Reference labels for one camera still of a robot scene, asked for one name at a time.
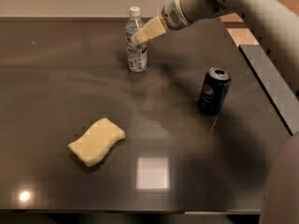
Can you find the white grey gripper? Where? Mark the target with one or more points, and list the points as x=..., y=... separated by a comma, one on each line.
x=172, y=15

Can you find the clear plastic water bottle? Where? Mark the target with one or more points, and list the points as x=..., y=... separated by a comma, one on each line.
x=136, y=55

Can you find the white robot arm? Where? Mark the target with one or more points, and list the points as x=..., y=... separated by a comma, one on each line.
x=277, y=30

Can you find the dark blue Pepsi can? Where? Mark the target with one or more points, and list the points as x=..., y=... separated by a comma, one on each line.
x=214, y=90

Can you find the grey side table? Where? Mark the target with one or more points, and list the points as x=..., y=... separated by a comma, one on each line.
x=273, y=84

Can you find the yellow sponge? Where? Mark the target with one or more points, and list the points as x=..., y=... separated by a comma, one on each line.
x=96, y=142

